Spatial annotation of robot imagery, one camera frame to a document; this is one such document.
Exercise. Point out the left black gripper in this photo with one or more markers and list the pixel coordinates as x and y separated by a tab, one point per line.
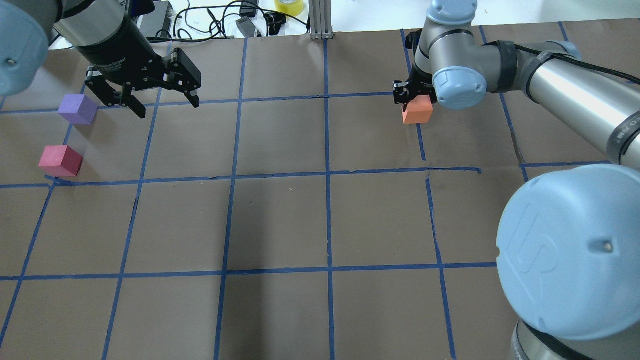
116	47

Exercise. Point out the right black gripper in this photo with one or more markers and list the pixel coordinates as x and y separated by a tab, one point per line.
406	93

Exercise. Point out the orange foam cube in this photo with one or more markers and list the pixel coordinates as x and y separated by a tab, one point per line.
418	111

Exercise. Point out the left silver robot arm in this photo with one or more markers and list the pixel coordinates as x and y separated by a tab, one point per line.
104	32

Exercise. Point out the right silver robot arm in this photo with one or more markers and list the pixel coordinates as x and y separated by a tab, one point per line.
567	240

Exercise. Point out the black power adapter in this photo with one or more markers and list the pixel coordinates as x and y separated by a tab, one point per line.
156	24

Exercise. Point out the purple foam cube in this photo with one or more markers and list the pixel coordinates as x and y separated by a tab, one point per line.
78	109

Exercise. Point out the red foam cube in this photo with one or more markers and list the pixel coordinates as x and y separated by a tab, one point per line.
60	161

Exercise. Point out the yellow tape roll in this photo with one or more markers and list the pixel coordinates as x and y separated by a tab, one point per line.
289	7

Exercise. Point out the aluminium frame post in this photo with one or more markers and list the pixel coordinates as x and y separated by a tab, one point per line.
320	20

